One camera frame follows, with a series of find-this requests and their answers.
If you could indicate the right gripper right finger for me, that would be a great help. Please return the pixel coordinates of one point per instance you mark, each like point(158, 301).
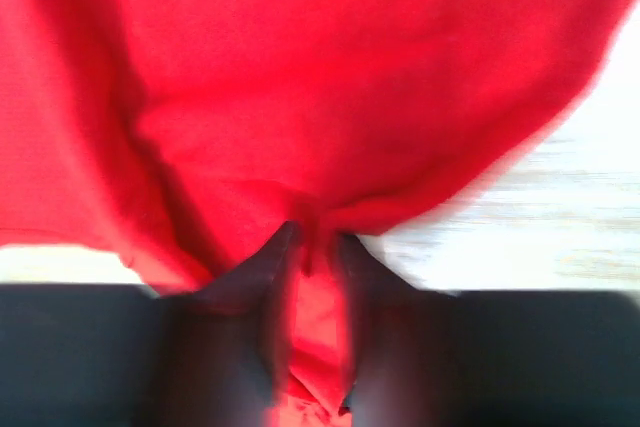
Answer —
point(486, 358)

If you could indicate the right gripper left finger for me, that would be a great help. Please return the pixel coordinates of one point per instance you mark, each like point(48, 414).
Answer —
point(113, 355)

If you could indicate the red t shirt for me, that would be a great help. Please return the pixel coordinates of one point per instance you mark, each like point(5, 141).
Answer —
point(180, 135)

